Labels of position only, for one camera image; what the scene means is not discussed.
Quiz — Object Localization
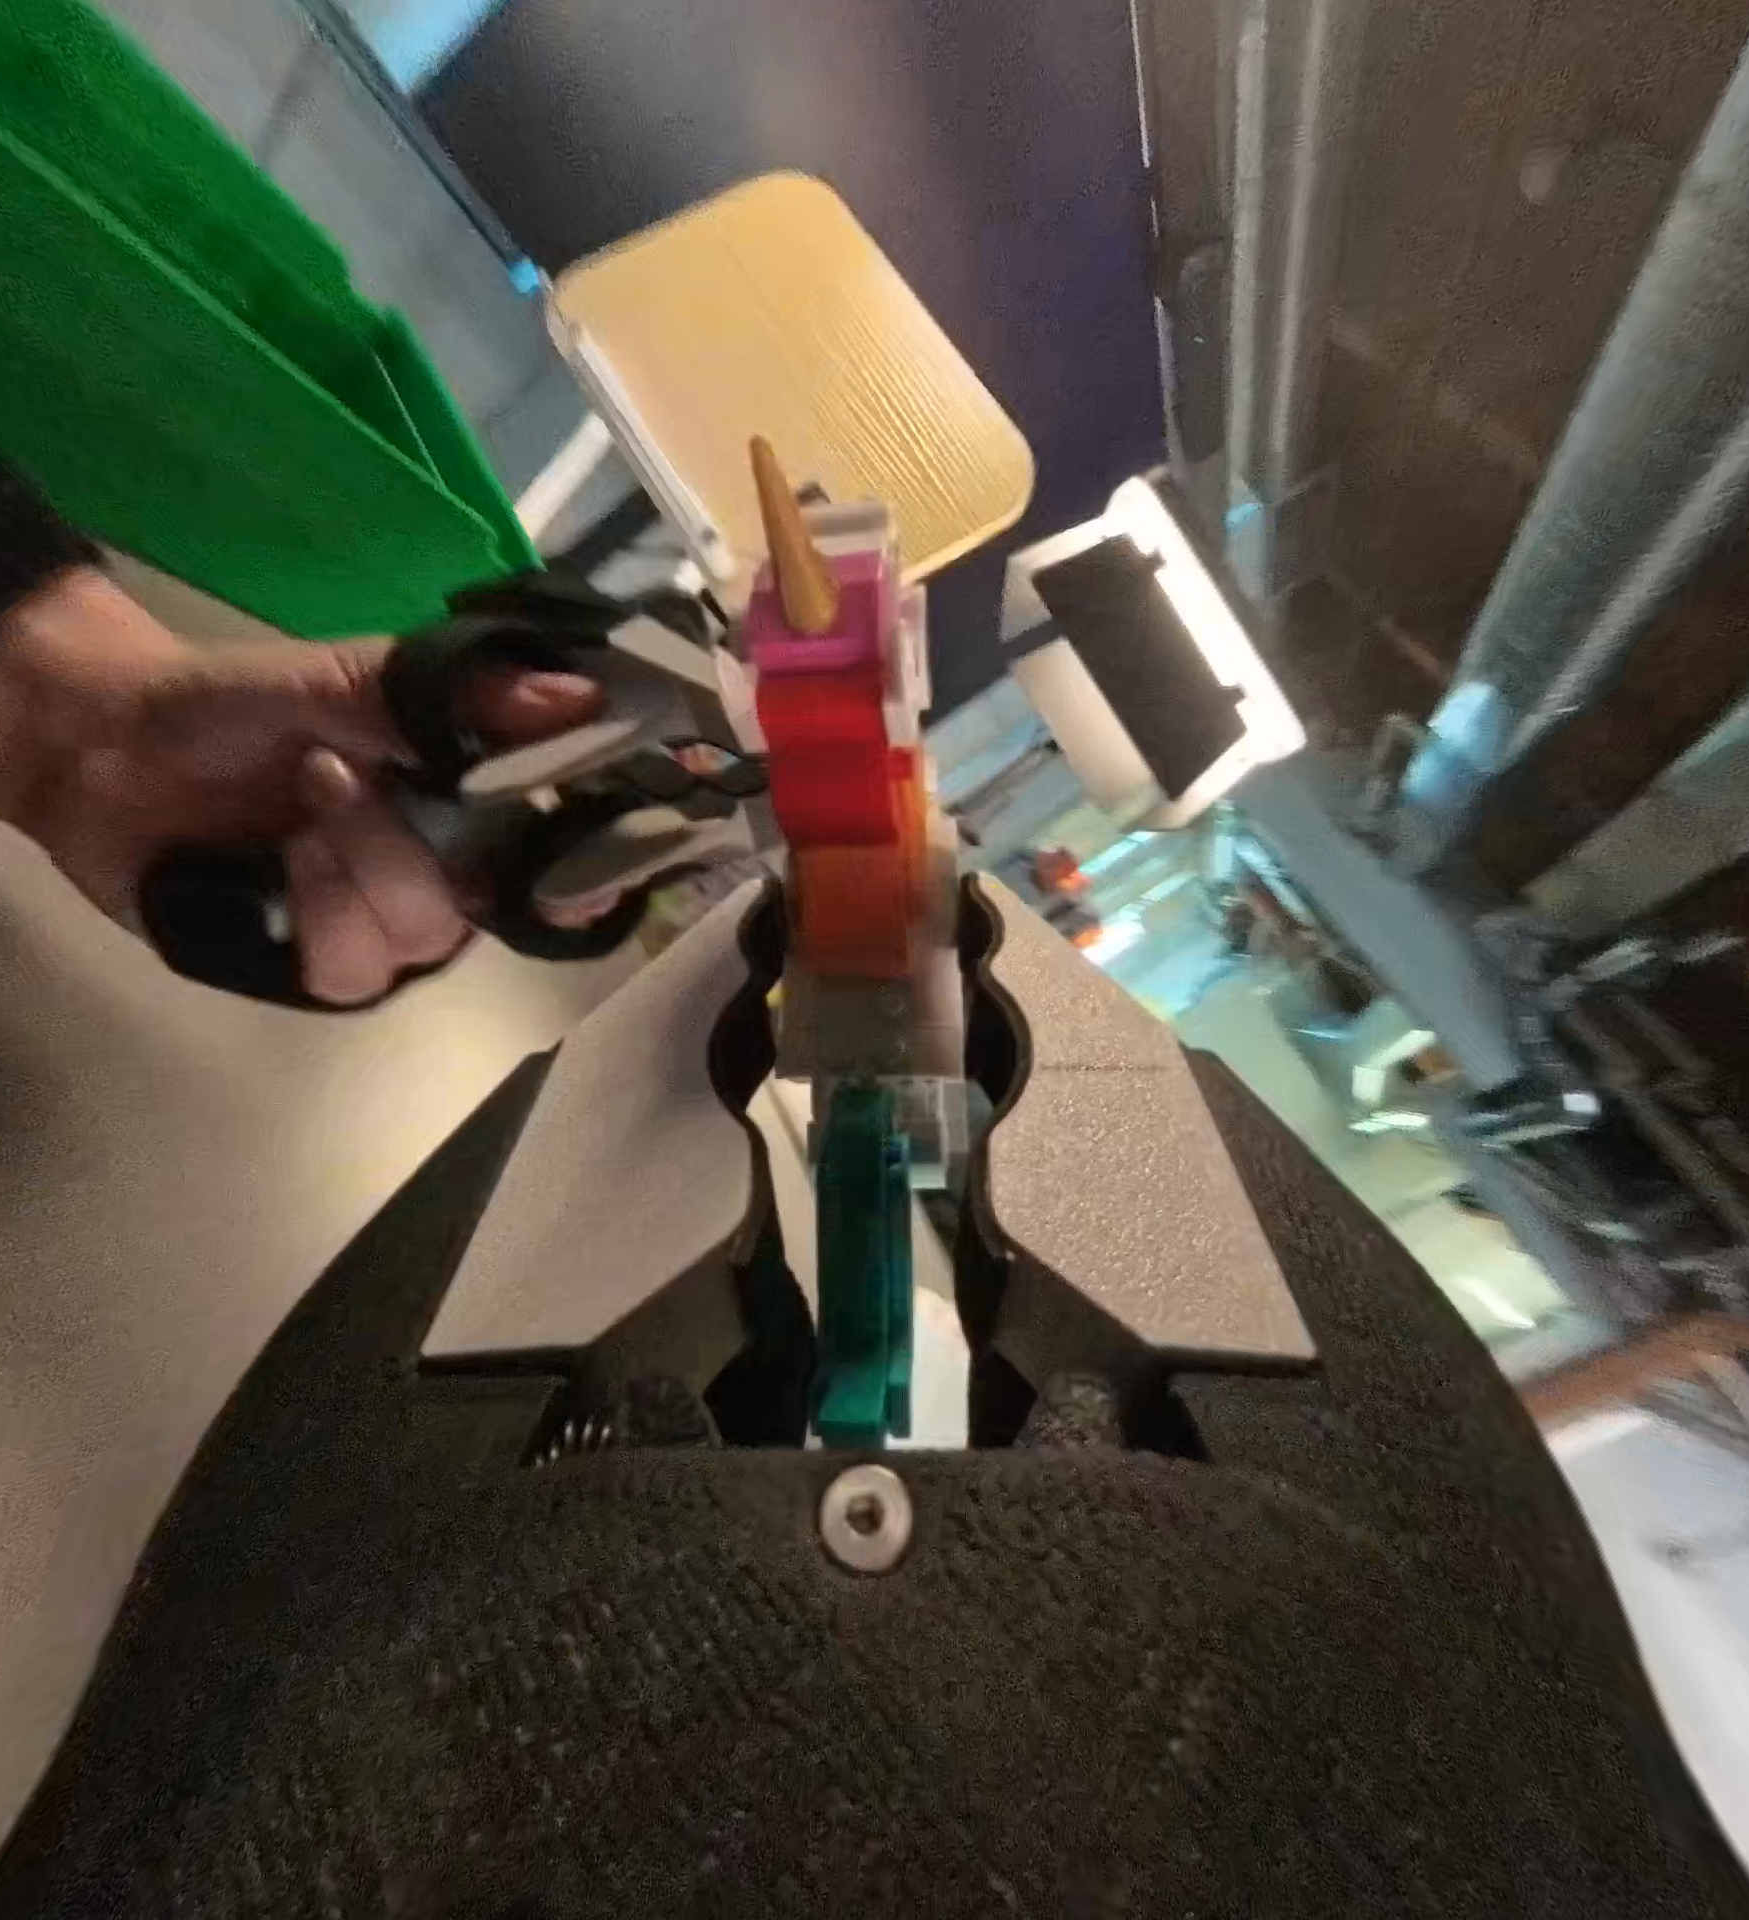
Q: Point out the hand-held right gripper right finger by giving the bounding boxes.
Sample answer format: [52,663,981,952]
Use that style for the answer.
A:
[961,877,1320,1427]

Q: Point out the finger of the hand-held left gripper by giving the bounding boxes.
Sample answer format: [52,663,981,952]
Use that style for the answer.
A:
[535,792,775,925]
[596,609,765,756]

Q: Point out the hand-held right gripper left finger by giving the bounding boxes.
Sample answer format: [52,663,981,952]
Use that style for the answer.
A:
[420,883,791,1380]

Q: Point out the white toy brick unicorn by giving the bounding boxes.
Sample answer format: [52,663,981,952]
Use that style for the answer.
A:
[731,434,1001,1449]

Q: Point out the person's left hand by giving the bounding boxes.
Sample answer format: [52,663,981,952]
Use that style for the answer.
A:
[0,572,608,1011]

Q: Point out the lit studio light panel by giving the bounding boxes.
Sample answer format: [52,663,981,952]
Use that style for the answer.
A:
[1006,470,1309,832]

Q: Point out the green box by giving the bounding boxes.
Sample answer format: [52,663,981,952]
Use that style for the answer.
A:
[0,0,544,644]

